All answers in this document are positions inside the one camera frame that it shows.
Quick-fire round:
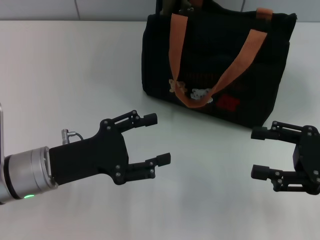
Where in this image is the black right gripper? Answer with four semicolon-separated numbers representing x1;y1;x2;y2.
250;120;320;196

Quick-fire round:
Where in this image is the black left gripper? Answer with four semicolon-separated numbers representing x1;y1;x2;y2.
49;109;172;187

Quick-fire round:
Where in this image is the black bag with orange handles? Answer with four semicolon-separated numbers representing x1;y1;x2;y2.
141;0;298;130

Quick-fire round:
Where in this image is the left gripper connector cable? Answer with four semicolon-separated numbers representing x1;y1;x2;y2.
61;128;87;146

